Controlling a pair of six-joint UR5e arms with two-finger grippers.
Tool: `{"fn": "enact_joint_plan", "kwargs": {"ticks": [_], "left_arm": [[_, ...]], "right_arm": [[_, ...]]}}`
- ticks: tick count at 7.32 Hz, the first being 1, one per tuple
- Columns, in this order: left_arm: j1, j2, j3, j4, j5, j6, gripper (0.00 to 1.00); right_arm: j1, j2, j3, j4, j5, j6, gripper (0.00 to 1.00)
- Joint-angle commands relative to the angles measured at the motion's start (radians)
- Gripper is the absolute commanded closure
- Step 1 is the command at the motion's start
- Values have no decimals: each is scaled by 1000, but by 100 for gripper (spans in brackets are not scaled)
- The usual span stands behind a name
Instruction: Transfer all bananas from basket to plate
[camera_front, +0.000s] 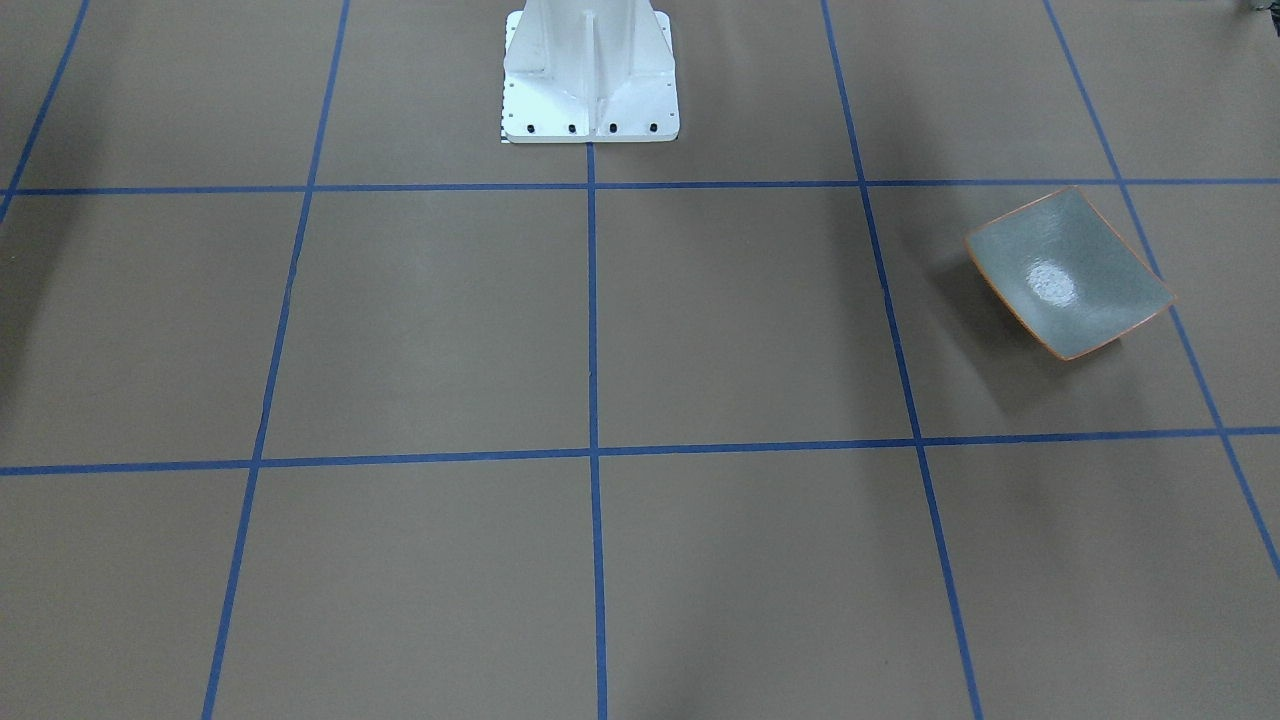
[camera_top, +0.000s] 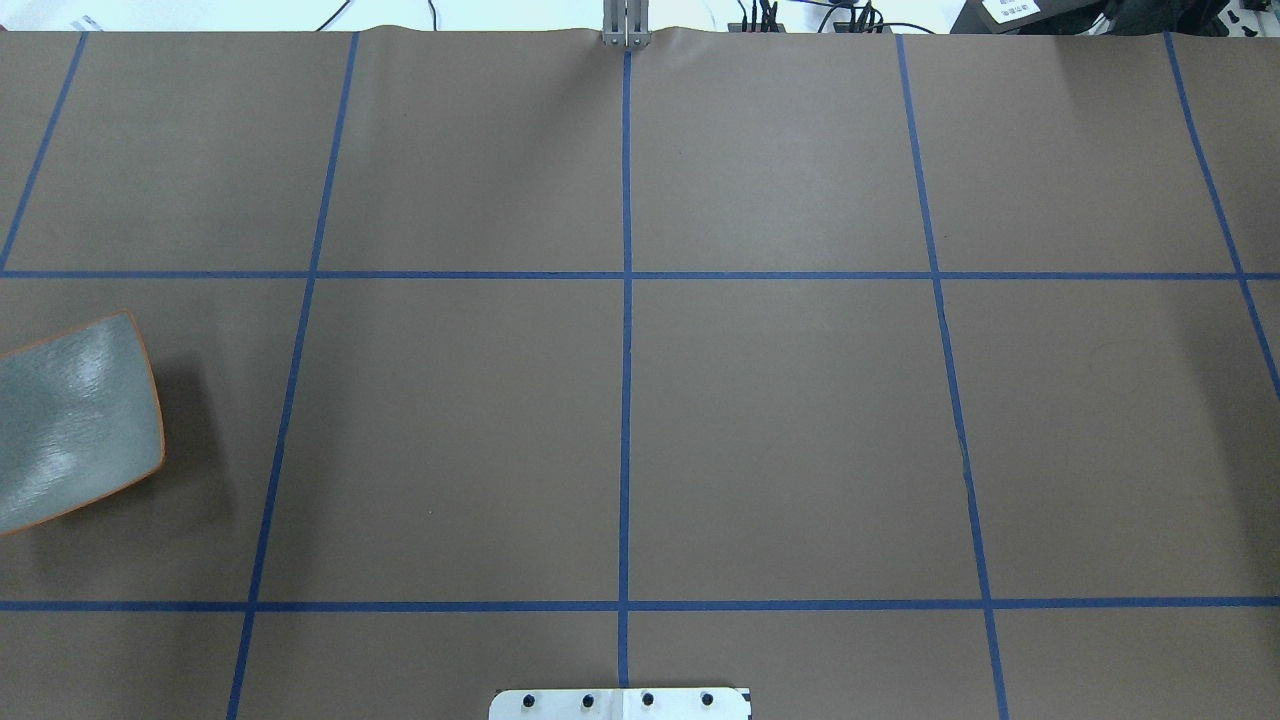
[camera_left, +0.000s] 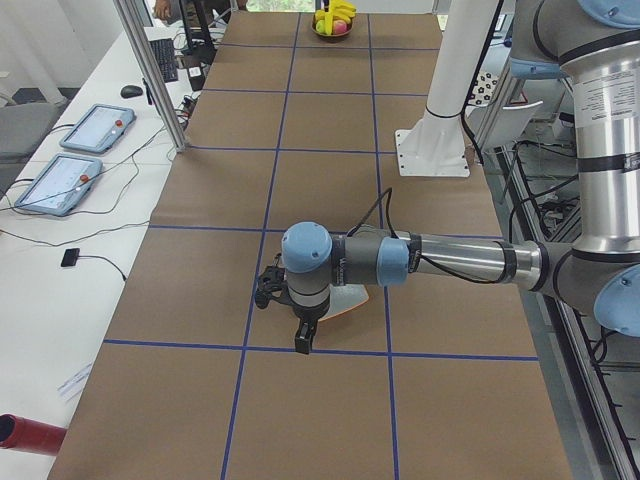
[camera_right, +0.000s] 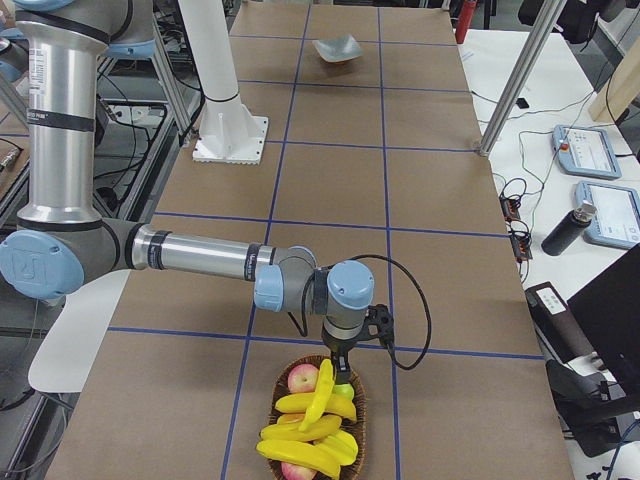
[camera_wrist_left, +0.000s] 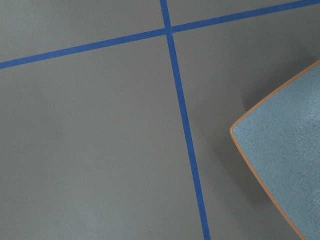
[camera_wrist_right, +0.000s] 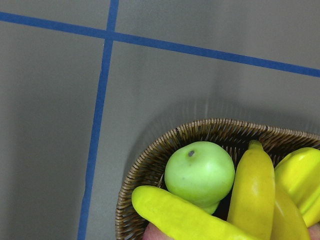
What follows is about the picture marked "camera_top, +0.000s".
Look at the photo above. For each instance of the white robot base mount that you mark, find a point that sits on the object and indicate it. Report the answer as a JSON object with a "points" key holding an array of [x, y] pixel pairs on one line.
{"points": [[623, 703]]}

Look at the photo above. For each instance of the black usb hub left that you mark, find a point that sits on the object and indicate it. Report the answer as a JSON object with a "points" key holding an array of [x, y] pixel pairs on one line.
{"points": [[757, 18]]}

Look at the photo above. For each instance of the brown paper table cover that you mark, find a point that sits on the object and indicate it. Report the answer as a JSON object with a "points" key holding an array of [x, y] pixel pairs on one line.
{"points": [[896, 377]]}

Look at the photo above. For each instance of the black usb hub right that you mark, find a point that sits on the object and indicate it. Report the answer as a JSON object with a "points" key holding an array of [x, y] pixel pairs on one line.
{"points": [[855, 18]]}

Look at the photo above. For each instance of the black box white label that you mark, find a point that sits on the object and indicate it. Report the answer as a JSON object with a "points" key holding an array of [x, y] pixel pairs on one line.
{"points": [[1033, 18]]}

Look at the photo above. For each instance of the aluminium frame post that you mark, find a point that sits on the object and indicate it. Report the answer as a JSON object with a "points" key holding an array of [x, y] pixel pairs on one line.
{"points": [[626, 24]]}

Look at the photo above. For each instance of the grey square plate orange rim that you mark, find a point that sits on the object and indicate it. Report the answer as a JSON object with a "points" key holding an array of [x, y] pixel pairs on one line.
{"points": [[81, 420]]}

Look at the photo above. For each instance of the black usb hub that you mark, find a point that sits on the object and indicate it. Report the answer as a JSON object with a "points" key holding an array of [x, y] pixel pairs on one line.
{"points": [[855, 18], [757, 18]]}

